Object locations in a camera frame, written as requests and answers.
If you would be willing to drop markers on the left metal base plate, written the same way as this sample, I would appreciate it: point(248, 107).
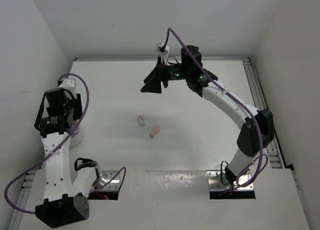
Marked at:
point(105, 189)

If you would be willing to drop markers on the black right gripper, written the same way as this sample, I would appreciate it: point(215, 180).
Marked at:
point(154, 85)

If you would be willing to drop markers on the white round container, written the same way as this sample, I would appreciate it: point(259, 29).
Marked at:
point(77, 136)

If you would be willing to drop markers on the white eraser with label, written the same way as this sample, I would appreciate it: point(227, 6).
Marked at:
point(141, 120)

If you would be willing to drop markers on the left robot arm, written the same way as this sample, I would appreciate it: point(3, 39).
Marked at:
point(64, 201)

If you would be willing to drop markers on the pink eraser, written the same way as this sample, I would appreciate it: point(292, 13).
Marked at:
point(154, 131)

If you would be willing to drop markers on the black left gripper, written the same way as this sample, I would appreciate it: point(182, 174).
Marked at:
point(75, 101)

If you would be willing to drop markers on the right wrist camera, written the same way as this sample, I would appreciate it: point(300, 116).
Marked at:
point(163, 51)

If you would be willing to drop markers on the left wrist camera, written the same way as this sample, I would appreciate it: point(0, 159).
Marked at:
point(68, 84)

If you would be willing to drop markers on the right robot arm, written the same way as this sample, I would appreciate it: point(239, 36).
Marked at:
point(256, 126)

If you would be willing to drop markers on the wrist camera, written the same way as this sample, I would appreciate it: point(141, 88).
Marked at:
point(68, 84)
point(163, 51)

